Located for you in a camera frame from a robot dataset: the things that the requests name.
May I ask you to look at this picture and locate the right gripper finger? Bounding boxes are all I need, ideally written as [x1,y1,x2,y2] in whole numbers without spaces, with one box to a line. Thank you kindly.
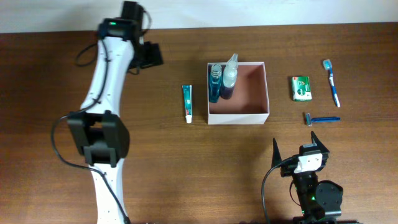
[271,138,282,167]
[311,131,330,154]

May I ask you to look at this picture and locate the green soap box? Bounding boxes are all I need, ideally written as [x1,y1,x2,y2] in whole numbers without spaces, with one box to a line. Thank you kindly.
[292,76,312,101]

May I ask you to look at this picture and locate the teal mouthwash bottle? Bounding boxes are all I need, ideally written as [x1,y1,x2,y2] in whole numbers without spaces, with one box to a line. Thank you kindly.
[209,64,223,103]

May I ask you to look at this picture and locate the clear spray bottle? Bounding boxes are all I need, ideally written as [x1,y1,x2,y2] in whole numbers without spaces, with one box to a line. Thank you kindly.
[221,54,238,100]

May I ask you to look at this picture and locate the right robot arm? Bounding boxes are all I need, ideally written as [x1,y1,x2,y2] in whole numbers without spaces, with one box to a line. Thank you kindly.
[272,132,343,224]

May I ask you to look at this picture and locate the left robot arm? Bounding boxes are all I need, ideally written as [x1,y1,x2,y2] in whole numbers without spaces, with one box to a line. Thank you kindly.
[65,1,163,223]

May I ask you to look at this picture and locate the blue disposable razor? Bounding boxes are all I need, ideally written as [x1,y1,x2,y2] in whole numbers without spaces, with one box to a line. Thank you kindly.
[304,113,341,126]

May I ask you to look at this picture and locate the green toothpaste tube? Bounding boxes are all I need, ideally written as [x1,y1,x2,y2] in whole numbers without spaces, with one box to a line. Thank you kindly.
[182,85,193,124]

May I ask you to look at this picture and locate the white square cardboard box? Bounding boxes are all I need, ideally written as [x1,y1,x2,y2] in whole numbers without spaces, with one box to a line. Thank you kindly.
[207,62,270,125]

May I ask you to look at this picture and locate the blue white toothbrush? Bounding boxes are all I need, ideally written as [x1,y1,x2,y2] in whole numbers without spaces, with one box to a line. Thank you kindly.
[323,59,341,108]

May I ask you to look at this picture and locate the right black cable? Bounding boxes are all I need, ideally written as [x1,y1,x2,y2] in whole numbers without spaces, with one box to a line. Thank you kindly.
[261,156,296,224]

